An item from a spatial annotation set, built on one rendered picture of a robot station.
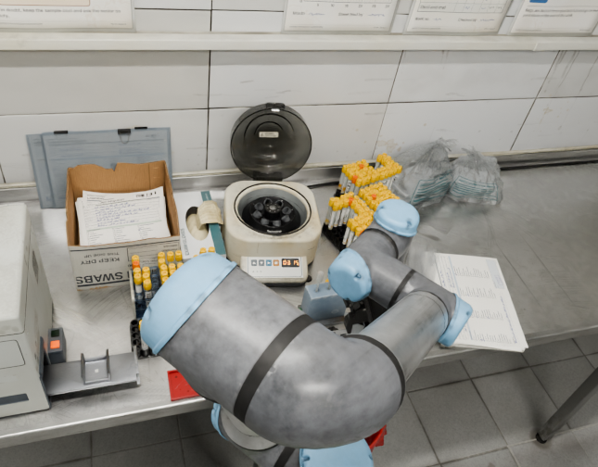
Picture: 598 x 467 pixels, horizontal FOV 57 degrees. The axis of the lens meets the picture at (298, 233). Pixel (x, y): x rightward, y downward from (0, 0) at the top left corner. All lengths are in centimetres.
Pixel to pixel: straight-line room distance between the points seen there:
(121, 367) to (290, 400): 76
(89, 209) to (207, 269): 98
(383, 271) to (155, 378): 58
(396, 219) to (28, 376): 70
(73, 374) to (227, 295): 73
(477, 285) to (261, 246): 59
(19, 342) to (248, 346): 61
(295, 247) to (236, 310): 87
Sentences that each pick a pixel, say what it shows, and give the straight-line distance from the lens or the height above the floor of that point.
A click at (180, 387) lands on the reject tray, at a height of 88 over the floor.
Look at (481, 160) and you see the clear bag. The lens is 180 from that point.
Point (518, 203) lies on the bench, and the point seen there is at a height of 87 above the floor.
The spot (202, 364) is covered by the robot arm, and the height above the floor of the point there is 149.
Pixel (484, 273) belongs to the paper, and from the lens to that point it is 158.
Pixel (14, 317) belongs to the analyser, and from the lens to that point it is 99.
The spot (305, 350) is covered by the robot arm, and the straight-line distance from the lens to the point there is 49.
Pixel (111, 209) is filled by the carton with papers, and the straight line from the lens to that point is 148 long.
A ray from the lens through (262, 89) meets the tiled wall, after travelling 150.
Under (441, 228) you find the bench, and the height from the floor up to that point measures 87.
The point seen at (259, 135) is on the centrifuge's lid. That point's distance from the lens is 153.
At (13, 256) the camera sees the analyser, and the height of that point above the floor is 117.
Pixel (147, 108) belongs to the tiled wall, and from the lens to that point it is 148.
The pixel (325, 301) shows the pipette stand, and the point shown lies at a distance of 128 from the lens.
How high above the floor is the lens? 193
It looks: 43 degrees down
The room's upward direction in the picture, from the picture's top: 11 degrees clockwise
